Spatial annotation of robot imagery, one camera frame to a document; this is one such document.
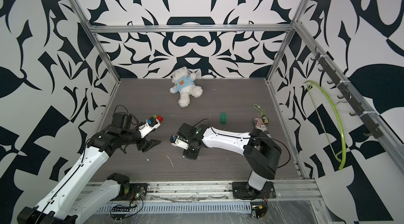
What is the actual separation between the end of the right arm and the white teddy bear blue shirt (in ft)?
1.16

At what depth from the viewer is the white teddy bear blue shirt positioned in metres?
1.03

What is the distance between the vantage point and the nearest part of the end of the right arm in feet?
1.99
